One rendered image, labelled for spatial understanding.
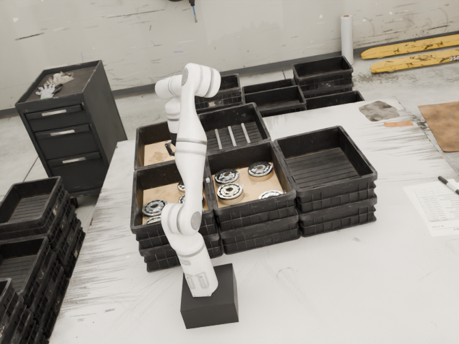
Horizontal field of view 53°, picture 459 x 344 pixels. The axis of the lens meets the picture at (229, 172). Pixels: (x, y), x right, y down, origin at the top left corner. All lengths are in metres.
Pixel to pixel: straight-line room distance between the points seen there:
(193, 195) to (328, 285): 0.58
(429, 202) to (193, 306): 1.01
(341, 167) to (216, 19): 3.25
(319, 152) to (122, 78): 3.50
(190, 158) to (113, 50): 3.86
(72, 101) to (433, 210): 2.20
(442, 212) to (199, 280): 0.97
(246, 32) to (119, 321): 3.78
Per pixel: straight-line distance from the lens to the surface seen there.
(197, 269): 1.46
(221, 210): 1.63
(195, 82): 1.38
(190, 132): 1.36
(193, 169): 1.35
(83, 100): 3.10
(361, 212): 1.81
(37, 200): 2.94
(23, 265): 2.68
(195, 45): 5.02
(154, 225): 1.65
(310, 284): 1.64
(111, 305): 1.76
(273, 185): 1.87
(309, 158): 2.01
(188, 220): 1.34
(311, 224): 1.77
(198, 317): 1.55
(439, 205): 1.97
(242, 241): 1.74
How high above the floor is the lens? 1.92
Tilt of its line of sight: 33 degrees down
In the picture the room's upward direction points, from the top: 11 degrees counter-clockwise
